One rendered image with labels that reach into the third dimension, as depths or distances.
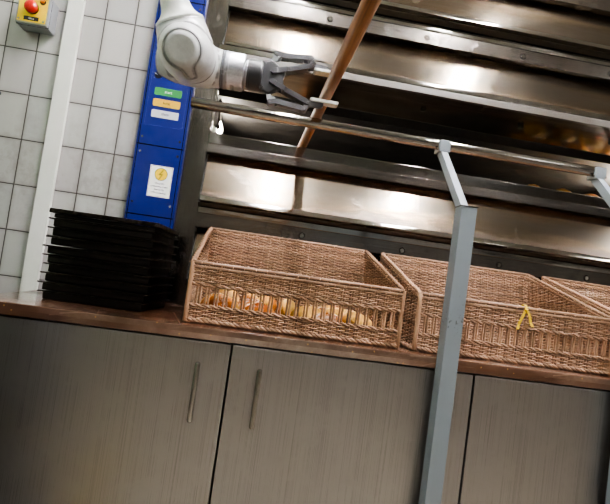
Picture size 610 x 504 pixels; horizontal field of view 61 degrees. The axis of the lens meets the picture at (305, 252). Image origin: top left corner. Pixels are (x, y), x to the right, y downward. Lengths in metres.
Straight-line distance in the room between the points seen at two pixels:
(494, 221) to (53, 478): 1.58
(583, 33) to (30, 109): 2.00
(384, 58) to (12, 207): 1.37
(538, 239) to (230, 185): 1.13
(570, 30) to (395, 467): 1.70
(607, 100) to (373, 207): 1.00
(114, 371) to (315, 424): 0.49
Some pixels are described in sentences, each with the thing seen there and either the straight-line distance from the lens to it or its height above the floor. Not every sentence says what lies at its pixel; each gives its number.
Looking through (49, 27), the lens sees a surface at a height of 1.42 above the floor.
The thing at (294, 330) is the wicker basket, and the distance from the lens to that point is 1.29.
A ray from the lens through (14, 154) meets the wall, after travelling 1.97.
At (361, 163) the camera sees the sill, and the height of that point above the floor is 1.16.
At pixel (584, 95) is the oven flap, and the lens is 2.28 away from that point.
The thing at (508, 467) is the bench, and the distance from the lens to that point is 1.47.
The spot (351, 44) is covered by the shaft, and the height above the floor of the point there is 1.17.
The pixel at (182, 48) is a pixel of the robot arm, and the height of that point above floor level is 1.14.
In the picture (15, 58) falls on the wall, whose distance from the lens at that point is 2.06.
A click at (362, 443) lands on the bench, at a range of 1.33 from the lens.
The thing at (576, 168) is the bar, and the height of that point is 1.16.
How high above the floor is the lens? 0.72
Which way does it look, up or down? 3 degrees up
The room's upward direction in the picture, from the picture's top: 8 degrees clockwise
